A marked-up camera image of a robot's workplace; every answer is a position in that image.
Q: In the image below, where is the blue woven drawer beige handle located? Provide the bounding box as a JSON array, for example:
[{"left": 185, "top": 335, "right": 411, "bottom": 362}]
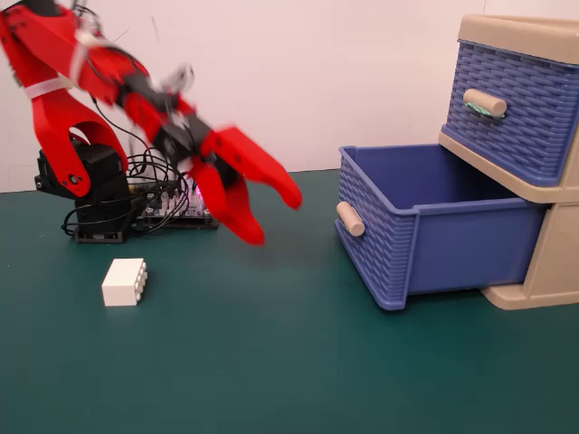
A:
[{"left": 334, "top": 144, "right": 546, "bottom": 312}]

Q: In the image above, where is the dark green table mat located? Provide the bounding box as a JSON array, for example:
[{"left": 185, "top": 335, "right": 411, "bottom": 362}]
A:
[{"left": 0, "top": 166, "right": 579, "bottom": 434}]

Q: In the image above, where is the white zip tie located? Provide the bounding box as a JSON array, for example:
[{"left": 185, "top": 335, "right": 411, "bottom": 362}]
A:
[
  {"left": 24, "top": 74, "right": 74, "bottom": 99},
  {"left": 69, "top": 27, "right": 117, "bottom": 88}
]

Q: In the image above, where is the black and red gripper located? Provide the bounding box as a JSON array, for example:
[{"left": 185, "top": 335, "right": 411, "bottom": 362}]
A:
[{"left": 151, "top": 111, "right": 304, "bottom": 248}]

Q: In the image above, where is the white building block cube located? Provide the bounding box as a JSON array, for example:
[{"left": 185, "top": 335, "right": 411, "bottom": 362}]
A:
[{"left": 100, "top": 258, "right": 149, "bottom": 308}]

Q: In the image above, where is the black servo cable along arm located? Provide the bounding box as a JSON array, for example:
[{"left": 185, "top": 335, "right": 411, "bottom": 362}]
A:
[{"left": 67, "top": 0, "right": 150, "bottom": 137}]

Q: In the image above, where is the green putty on drawer handle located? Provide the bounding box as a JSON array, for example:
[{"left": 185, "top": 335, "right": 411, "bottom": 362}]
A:
[{"left": 462, "top": 101, "right": 506, "bottom": 120}]

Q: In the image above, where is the controller circuit board with LEDs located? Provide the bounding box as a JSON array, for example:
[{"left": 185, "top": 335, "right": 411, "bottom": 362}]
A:
[{"left": 130, "top": 179, "right": 221, "bottom": 231}]

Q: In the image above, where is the black robot base with servo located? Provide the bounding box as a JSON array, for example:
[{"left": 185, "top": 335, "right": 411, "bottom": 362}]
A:
[{"left": 34, "top": 138, "right": 133, "bottom": 245}]

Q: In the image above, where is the black cable bundle at board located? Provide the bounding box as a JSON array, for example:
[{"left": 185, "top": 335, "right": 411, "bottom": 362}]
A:
[{"left": 60, "top": 143, "right": 201, "bottom": 237}]

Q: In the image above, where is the blue woven drawer with putty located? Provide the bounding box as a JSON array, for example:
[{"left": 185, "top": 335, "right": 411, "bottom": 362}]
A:
[{"left": 440, "top": 39, "right": 579, "bottom": 188}]

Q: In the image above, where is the beige plastic drawer cabinet frame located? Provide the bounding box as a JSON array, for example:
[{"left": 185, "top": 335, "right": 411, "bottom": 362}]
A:
[{"left": 437, "top": 13, "right": 579, "bottom": 311}]

